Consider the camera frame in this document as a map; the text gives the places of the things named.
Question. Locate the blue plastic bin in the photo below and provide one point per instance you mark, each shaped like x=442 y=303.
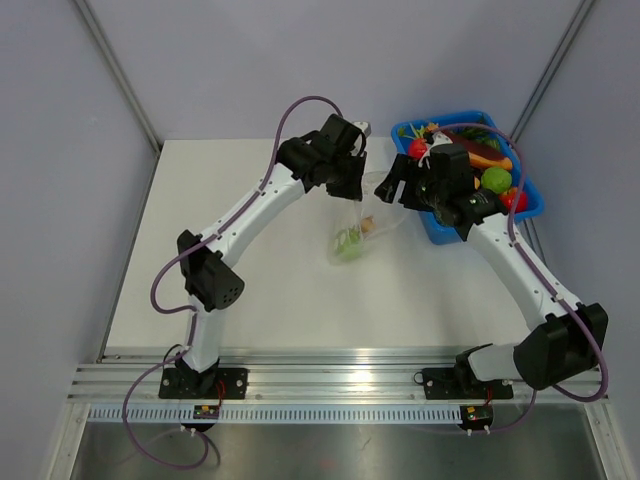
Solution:
x=531 y=203

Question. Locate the right small circuit board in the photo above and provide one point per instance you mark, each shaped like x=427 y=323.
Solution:
x=477 y=416

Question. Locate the green leafy herbs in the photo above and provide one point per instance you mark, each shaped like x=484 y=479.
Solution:
x=478 y=135

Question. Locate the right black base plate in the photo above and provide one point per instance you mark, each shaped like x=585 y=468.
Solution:
x=441 y=383

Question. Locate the beige garlic piece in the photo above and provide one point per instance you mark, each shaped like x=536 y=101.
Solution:
x=367 y=225

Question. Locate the green lettuce leaf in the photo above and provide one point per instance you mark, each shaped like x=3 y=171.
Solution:
x=411 y=132

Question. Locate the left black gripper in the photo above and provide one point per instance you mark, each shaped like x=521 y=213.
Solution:
x=354 y=189

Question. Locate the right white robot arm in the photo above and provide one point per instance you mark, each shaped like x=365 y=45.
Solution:
x=565 y=336

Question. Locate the aluminium frame post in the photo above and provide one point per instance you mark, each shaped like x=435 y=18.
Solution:
x=563 y=48
x=97 y=34

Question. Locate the left small circuit board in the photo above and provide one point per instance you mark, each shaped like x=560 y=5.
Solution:
x=207 y=412

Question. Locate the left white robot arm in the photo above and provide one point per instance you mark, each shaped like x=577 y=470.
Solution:
x=207 y=261

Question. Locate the orange papaya slice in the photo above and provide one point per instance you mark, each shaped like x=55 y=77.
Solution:
x=475 y=161

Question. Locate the red apple front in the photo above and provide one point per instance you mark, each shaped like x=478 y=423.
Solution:
x=513 y=197

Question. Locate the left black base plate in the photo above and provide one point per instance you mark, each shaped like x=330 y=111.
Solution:
x=232 y=382

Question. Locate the aluminium mounting rail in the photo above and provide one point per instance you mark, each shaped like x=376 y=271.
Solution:
x=276 y=376

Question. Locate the left aluminium frame post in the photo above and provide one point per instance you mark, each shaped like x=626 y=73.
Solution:
x=97 y=34

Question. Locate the small circuit board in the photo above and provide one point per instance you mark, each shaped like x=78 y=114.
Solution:
x=477 y=416
x=207 y=412

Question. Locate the clear dotted zip bag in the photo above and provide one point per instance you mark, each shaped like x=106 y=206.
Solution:
x=359 y=224

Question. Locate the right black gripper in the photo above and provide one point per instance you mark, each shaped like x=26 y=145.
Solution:
x=404 y=169

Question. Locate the red apple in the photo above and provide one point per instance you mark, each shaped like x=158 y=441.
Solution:
x=418 y=148
x=513 y=197

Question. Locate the right aluminium frame post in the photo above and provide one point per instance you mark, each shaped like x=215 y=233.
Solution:
x=563 y=48

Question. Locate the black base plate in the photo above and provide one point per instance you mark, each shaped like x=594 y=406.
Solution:
x=441 y=383
x=232 y=382

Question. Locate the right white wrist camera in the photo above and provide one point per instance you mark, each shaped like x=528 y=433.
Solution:
x=433 y=139

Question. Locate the bumpy green lime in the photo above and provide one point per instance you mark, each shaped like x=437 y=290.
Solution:
x=497 y=180

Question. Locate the red apple rear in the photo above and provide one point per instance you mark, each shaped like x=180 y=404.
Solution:
x=418 y=148

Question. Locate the white slotted cable duct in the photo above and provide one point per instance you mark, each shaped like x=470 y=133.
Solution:
x=283 y=414

